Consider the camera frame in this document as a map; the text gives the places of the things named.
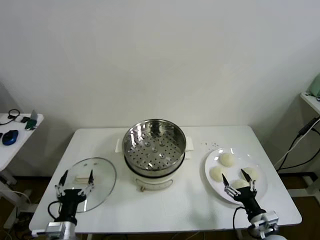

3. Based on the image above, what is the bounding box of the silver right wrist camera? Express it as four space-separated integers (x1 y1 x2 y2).
259 211 280 226

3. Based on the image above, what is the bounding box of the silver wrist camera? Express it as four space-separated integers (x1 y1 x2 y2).
259 211 280 226
31 220 66 238

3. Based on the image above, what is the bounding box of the round glass pot lid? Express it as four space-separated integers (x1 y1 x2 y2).
56 156 118 213

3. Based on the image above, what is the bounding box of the black looped cable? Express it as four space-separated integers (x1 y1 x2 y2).
0 108 21 126

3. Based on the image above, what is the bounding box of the white round plate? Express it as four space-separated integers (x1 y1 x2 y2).
204 147 269 206

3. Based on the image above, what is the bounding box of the blue computer mouse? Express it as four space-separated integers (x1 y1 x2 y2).
1 129 20 146

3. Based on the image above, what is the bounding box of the green circuit board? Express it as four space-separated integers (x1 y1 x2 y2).
24 109 38 131

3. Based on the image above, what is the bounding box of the white power cable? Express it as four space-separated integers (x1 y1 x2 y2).
273 122 320 167

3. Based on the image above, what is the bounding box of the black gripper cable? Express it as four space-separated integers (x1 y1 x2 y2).
232 206 248 230
48 200 64 223

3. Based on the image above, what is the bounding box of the stainless steel steamer basket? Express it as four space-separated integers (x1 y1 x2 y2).
114 118 195 177

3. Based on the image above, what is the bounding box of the white electric cooker base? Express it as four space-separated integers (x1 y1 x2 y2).
124 151 193 193

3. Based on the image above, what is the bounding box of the white floor cable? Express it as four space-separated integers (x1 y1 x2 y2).
0 189 32 205

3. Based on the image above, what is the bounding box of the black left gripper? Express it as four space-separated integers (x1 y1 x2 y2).
54 169 95 221

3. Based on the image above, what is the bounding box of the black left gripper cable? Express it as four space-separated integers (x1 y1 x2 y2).
48 200 64 223

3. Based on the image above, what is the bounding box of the black power cable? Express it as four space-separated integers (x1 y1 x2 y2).
273 116 320 173

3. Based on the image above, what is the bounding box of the mint green appliance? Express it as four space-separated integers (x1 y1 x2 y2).
306 74 320 98

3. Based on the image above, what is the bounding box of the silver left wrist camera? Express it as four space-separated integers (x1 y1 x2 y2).
31 220 66 238

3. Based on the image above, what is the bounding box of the white work table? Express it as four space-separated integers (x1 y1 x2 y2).
28 124 303 235

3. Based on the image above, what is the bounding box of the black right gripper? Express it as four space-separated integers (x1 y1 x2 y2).
221 168 266 216

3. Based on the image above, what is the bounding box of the white side table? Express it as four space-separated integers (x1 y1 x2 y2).
0 112 45 186
299 91 320 198

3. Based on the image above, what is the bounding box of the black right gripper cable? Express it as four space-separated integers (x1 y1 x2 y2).
232 206 248 230

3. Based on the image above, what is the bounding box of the white steamed baozi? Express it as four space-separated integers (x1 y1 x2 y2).
209 166 227 183
240 166 260 181
218 153 236 168
231 179 251 191

